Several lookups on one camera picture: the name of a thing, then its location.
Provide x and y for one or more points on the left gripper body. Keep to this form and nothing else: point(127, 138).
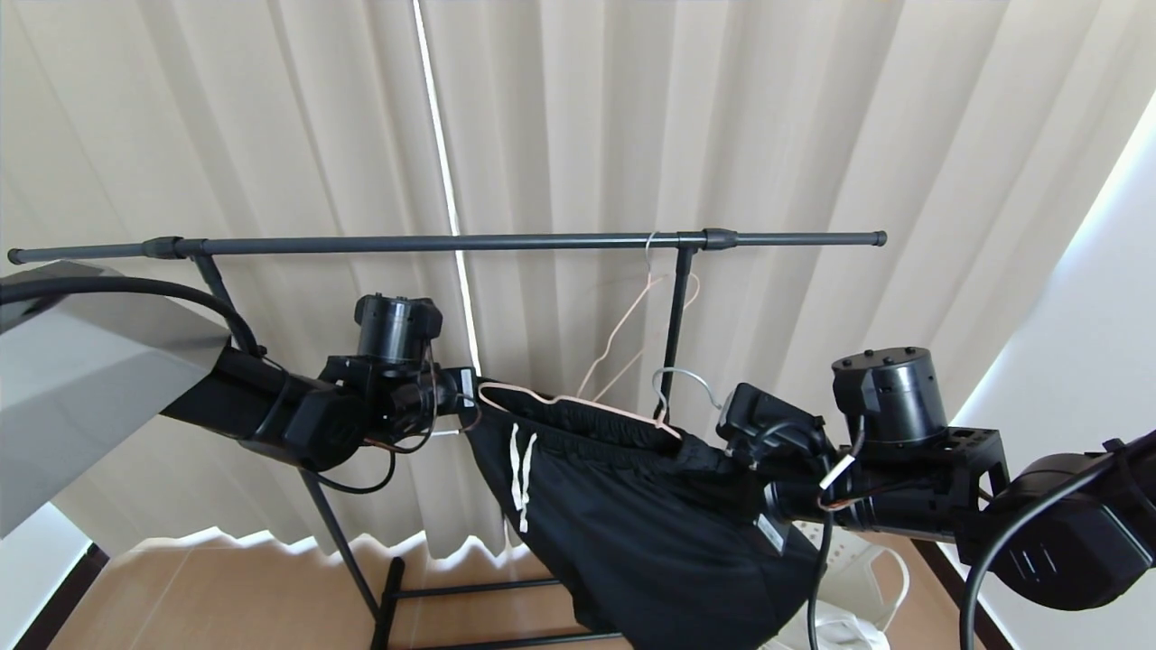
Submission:
point(442, 402)

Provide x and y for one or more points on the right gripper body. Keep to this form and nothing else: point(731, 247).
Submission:
point(885, 510)

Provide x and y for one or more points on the pink clothes hanger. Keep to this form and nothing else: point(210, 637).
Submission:
point(578, 403)
point(623, 321)

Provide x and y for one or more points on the black knitted garment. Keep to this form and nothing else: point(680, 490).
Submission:
point(650, 542)

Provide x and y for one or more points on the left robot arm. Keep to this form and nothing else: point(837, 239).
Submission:
point(90, 379)

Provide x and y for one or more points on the white laundry basket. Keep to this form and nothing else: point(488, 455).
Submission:
point(880, 578)

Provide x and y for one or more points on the black clothes rack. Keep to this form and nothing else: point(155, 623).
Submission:
point(452, 243)

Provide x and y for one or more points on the white garment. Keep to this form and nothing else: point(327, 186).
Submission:
point(849, 632)

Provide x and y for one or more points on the beige curtain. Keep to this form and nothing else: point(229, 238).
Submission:
point(722, 108)

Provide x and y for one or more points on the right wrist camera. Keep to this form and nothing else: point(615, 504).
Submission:
point(759, 415)

